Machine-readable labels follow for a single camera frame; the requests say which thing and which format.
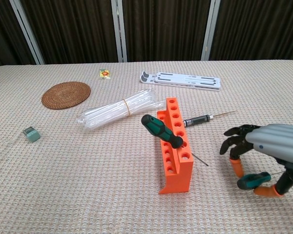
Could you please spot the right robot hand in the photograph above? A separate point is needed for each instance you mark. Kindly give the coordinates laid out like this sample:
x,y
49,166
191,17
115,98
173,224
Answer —
x,y
278,141

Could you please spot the teal black screwdriver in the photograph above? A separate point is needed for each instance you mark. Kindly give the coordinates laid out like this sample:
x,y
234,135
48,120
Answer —
x,y
251,180

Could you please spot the black precision screwdriver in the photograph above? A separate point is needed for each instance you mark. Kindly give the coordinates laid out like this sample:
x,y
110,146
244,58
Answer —
x,y
200,120

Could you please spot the dark green black screwdriver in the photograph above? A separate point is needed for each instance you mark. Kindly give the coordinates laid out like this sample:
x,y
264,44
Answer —
x,y
161,130

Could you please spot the orange screwdriver rack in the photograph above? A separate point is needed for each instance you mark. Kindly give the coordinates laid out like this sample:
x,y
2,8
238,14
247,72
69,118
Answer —
x,y
180,175

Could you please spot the white folding laptop stand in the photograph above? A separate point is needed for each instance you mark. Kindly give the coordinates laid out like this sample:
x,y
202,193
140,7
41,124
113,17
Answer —
x,y
180,80

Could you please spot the yellow rubber band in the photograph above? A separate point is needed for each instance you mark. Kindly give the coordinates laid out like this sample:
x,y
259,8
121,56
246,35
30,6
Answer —
x,y
127,107

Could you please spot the clear plastic tube bundle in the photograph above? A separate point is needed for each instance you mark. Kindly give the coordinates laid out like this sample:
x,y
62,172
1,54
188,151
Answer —
x,y
107,114

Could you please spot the small yellow candy packet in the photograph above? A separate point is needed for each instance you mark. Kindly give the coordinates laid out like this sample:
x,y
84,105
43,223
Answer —
x,y
105,74

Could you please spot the beige waffle tablecloth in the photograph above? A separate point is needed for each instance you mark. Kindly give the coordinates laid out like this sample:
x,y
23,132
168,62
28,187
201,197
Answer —
x,y
88,182

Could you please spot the round woven rattan coaster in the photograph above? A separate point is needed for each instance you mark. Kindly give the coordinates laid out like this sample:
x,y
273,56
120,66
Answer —
x,y
66,95

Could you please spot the small green box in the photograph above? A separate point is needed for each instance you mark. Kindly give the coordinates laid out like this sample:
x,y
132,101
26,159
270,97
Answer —
x,y
32,135

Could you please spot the grey partition frame post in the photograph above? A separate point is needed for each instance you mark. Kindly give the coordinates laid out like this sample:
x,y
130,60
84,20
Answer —
x,y
27,31
119,31
210,31

